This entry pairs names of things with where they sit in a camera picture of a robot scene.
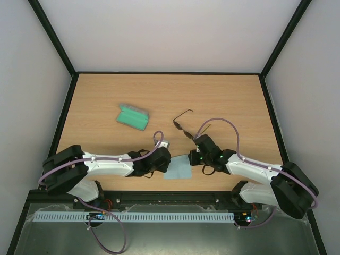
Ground light blue cleaning cloth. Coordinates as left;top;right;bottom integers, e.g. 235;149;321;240
163;155;192;180

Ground grey glasses case green lining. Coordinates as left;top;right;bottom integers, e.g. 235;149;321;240
116;104;149;131

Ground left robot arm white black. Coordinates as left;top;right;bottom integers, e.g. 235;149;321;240
38;145;171;202

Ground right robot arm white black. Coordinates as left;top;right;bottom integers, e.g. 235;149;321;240
188;134;319;219

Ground black sunglasses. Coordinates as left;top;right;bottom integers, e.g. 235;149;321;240
172;109;212;140

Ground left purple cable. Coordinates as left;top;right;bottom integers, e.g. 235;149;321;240
38;130;164;253

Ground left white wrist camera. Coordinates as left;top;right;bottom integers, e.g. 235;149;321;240
155;140;169;149

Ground black aluminium front rail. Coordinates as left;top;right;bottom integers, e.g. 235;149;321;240
24;189;262;212

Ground light blue slotted cable duct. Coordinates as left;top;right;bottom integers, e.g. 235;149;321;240
32;211;234;223

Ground black enclosure frame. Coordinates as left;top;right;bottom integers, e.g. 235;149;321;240
7;1;311;254

